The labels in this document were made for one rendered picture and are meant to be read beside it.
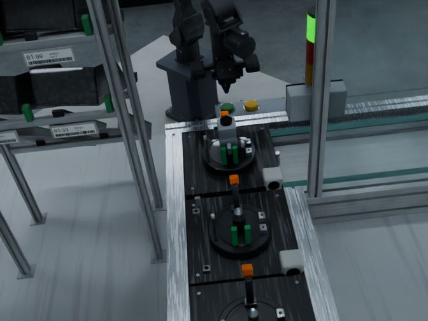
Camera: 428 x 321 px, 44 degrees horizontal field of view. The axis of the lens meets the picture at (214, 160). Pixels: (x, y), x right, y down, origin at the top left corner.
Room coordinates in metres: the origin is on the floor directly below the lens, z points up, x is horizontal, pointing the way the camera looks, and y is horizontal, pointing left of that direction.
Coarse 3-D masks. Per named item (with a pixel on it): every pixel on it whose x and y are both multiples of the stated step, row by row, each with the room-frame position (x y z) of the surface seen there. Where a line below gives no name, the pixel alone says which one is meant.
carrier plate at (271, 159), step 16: (240, 128) 1.12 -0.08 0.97; (256, 128) 1.12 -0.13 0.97; (192, 144) 1.08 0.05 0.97; (256, 144) 1.05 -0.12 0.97; (272, 144) 1.04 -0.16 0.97; (192, 160) 1.02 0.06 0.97; (256, 160) 0.99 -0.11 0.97; (272, 160) 0.98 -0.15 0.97; (192, 176) 0.96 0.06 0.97; (208, 176) 0.95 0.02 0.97; (224, 176) 0.94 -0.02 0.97; (240, 176) 0.94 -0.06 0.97; (256, 176) 0.93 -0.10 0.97; (192, 192) 0.90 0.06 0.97; (208, 192) 0.89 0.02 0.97; (224, 192) 0.89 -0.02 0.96; (240, 192) 0.89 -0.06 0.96
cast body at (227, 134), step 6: (222, 120) 1.01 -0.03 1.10; (228, 120) 1.01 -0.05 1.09; (234, 120) 1.02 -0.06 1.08; (222, 126) 1.00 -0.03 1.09; (228, 126) 1.00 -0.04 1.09; (234, 126) 0.99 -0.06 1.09; (222, 132) 0.99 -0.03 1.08; (228, 132) 0.99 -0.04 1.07; (234, 132) 0.99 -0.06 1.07; (222, 138) 0.99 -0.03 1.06; (228, 138) 0.99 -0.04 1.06; (234, 138) 0.98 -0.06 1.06; (222, 144) 0.98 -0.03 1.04; (228, 144) 0.98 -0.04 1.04; (234, 144) 0.98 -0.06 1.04; (228, 150) 0.96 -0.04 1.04
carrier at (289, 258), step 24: (264, 192) 0.87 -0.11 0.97; (192, 216) 0.82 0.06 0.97; (216, 216) 0.80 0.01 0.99; (240, 216) 0.75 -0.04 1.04; (264, 216) 0.77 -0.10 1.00; (288, 216) 0.79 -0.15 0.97; (192, 240) 0.75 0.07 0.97; (216, 240) 0.72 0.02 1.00; (240, 240) 0.72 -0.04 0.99; (264, 240) 0.71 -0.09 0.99; (288, 240) 0.72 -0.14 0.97; (192, 264) 0.69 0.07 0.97; (216, 264) 0.68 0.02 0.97; (240, 264) 0.67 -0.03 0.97; (264, 264) 0.67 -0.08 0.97; (288, 264) 0.64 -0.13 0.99
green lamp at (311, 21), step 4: (308, 16) 0.89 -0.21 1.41; (308, 20) 0.89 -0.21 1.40; (312, 20) 0.88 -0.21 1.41; (308, 24) 0.89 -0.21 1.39; (312, 24) 0.88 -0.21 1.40; (308, 28) 0.89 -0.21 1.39; (312, 28) 0.88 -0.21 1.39; (308, 32) 0.89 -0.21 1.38; (312, 32) 0.88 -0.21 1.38; (308, 36) 0.89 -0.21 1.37; (312, 36) 0.88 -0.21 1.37; (312, 40) 0.88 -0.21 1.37
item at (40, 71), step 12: (36, 72) 0.88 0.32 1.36; (48, 72) 0.87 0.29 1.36; (60, 72) 0.87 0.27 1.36; (72, 72) 0.87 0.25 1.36; (84, 72) 0.86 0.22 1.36; (96, 72) 0.86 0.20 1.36; (120, 72) 0.98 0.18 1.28; (36, 84) 0.87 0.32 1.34; (48, 84) 0.87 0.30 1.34; (60, 84) 0.86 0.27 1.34; (72, 84) 0.86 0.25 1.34; (84, 84) 0.85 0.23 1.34; (96, 84) 0.85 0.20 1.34; (36, 96) 0.86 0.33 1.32; (48, 96) 0.86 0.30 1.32; (60, 96) 0.85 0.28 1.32; (72, 96) 0.85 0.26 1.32; (84, 96) 0.84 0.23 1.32; (96, 96) 0.84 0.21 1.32
